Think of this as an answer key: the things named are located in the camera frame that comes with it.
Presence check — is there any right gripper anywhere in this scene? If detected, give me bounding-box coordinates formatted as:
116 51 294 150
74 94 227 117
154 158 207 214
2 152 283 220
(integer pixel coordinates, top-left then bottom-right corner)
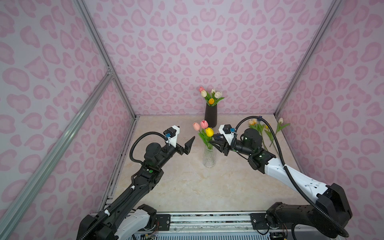
209 133 255 157

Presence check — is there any clear plastic cup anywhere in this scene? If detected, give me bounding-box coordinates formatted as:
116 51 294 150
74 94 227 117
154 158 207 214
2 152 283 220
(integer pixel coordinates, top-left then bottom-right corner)
203 146 217 168

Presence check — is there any dark grey vase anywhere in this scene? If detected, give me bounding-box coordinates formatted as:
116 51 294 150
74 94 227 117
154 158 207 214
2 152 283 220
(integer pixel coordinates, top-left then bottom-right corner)
205 104 218 128

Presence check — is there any small yellow tulip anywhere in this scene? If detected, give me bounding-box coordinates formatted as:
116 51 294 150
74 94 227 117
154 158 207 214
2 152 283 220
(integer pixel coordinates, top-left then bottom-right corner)
264 125 279 155

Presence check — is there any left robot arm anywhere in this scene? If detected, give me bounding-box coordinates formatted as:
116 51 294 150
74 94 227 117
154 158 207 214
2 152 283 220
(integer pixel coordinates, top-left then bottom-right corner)
77 126 195 240

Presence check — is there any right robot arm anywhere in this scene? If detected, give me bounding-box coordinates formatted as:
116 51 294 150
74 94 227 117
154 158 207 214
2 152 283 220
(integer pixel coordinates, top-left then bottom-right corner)
210 116 353 239

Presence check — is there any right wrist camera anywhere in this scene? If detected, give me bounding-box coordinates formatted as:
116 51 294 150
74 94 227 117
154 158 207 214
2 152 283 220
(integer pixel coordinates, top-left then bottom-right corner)
219 124 236 146

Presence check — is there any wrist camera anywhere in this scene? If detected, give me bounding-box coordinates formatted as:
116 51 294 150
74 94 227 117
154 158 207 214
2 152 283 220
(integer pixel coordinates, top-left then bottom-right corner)
219 124 236 146
163 126 180 148

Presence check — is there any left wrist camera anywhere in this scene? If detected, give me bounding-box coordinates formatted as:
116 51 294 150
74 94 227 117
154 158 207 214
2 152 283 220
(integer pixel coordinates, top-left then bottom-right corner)
163 126 180 148

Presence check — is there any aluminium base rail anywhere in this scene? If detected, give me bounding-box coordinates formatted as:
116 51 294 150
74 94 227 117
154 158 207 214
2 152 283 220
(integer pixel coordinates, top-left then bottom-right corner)
116 211 327 240

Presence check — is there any aluminium corner post right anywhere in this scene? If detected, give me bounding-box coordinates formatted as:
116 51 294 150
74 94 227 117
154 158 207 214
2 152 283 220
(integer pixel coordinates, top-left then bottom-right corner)
274 0 345 118

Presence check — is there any aluminium frame left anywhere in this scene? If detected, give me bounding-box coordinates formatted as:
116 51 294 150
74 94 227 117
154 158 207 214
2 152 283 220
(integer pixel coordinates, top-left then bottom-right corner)
1 1 133 240

